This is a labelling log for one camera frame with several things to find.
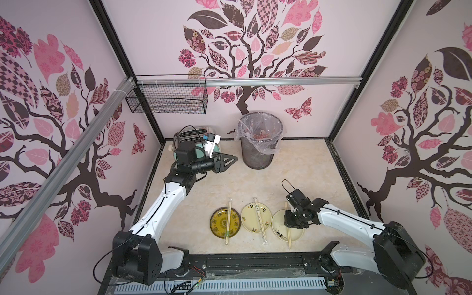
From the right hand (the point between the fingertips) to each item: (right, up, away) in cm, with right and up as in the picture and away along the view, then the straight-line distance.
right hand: (286, 221), depth 85 cm
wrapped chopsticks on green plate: (-27, 0, -1) cm, 27 cm away
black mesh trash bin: (-15, +30, +13) cm, 36 cm away
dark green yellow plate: (-32, 0, +1) cm, 32 cm away
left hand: (-24, +29, -13) cm, 40 cm away
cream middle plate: (-17, +1, +1) cm, 17 cm away
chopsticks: (-11, -6, -6) cm, 14 cm away
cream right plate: (-3, -4, -2) cm, 5 cm away
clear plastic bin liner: (-8, +46, +20) cm, 51 cm away
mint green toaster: (-48, +43, +13) cm, 66 cm away
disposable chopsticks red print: (0, -4, -4) cm, 5 cm away
